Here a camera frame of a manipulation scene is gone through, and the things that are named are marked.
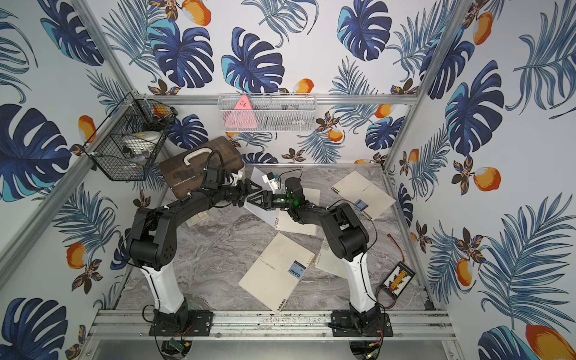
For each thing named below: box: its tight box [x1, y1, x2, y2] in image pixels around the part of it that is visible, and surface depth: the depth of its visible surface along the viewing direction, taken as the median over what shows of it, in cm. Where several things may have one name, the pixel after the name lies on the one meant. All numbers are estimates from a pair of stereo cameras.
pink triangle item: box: [222, 94, 258, 129], surface depth 92 cm
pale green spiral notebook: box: [315, 236, 348, 279], surface depth 90 cm
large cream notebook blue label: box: [238, 231, 315, 314], surface depth 87 cm
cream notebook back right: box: [330, 170, 396, 221], surface depth 114 cm
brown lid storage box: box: [159, 135, 245, 199], surface depth 98 cm
